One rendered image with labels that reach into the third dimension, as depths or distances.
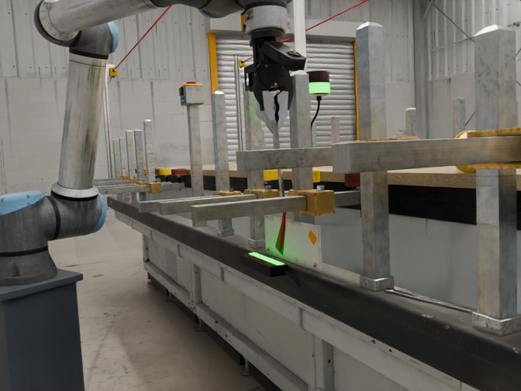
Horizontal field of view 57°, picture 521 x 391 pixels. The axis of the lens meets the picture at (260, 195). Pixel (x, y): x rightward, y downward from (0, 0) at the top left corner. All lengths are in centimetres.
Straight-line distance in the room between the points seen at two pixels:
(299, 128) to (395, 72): 1038
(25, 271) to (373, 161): 130
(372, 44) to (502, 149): 35
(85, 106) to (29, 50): 756
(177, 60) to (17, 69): 271
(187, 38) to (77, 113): 792
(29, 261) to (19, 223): 12
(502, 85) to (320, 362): 109
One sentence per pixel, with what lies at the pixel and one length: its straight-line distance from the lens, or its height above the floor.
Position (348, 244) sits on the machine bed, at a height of 70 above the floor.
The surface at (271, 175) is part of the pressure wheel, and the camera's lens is 152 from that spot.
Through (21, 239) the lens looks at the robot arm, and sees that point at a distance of 162.
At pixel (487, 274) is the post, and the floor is 78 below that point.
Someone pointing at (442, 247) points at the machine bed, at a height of 75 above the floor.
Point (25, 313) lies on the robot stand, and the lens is 161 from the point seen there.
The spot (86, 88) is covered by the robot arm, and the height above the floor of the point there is 119.
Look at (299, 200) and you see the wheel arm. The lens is 102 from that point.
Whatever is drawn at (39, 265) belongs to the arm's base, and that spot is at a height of 65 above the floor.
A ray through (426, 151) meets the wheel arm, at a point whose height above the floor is 95.
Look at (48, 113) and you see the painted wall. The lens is 894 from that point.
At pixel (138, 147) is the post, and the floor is 103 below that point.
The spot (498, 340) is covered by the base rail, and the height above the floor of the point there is 70.
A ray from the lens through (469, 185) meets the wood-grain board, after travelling 97.
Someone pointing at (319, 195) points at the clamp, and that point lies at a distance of 101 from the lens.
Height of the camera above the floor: 95
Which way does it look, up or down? 5 degrees down
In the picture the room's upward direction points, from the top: 3 degrees counter-clockwise
